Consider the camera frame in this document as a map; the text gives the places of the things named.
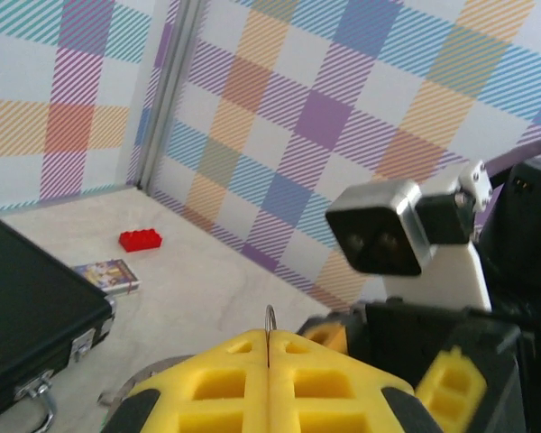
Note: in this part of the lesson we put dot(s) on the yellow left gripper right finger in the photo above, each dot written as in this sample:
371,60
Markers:
324,392

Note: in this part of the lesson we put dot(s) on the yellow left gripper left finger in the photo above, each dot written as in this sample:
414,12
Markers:
216,392

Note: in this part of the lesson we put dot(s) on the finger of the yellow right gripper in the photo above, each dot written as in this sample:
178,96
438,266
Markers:
451,392
327,337

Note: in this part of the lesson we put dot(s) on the large silver keyring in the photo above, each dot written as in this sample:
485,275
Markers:
270,315

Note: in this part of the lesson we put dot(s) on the playing card box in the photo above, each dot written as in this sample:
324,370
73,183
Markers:
108,276

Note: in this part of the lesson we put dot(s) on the red toy brick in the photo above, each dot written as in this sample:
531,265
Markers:
140,240

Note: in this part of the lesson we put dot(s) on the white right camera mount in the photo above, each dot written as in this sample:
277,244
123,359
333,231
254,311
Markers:
451,275

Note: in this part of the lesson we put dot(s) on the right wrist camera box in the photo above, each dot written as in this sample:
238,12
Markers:
378,225

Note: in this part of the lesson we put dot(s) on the aluminium frame post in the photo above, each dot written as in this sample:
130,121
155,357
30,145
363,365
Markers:
171,90

